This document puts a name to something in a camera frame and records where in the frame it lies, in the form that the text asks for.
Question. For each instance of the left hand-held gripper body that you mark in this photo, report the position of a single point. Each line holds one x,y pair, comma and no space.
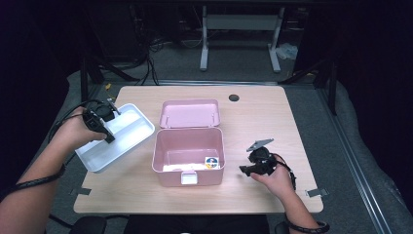
97,113

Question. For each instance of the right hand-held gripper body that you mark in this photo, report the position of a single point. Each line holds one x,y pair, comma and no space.
263,161

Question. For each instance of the white tray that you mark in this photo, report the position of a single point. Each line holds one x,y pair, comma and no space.
130,130

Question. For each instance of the pink storage box with lid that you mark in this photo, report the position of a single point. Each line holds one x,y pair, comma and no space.
188,143

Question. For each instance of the person's right hand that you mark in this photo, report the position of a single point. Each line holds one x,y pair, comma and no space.
279,182

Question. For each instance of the person's left hand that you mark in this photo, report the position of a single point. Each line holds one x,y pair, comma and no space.
73,130

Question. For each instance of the white packet with blue-yellow print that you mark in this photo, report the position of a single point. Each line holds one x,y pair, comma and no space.
211,163

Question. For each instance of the grey tape strip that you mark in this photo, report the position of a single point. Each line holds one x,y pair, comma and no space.
81,191
317,192

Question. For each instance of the black round table grommet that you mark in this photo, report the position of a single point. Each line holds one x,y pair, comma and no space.
233,97

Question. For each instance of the person's dark lap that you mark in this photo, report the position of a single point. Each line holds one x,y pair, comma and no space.
195,226

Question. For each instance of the clear plastic bag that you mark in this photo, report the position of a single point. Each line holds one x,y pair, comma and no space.
287,50

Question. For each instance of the black frame post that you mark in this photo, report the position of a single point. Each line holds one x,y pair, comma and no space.
83,84
331,91

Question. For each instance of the white metal stand frame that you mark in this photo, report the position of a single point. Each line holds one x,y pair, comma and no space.
240,22

